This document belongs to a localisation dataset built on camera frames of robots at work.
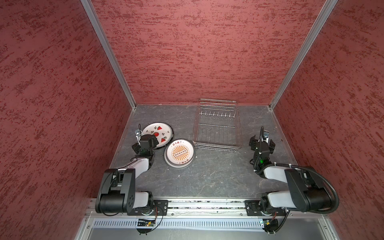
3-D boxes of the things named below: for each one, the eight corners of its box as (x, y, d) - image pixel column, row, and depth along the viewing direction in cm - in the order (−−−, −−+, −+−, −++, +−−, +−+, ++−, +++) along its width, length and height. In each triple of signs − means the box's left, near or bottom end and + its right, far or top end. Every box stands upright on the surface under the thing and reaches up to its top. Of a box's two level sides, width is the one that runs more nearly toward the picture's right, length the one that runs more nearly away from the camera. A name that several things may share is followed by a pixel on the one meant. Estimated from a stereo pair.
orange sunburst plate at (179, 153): (163, 168, 89) (162, 166, 86) (167, 142, 101) (166, 139, 98) (194, 168, 89) (194, 166, 86) (194, 142, 101) (194, 139, 98)
